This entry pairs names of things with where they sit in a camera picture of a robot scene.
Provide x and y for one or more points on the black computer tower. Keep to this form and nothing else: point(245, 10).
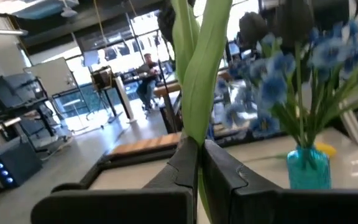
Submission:
point(17, 165)

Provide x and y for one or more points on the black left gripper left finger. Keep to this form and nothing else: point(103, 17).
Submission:
point(166, 205)

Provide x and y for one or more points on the black equipment stand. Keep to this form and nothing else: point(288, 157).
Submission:
point(102, 77)

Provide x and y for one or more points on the white floor post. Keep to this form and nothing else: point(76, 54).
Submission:
point(124, 99)

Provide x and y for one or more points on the black desk with monitors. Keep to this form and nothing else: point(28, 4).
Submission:
point(11, 93)

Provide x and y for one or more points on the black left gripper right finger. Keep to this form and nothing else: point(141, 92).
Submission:
point(247, 205)

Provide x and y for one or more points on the person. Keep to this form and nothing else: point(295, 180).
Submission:
point(148, 77)

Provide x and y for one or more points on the teal glass vase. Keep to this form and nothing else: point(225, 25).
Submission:
point(308, 171)

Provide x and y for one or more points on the wooden table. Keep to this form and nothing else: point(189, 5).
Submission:
point(166, 90)

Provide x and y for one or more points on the white board panel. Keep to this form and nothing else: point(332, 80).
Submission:
point(50, 76)

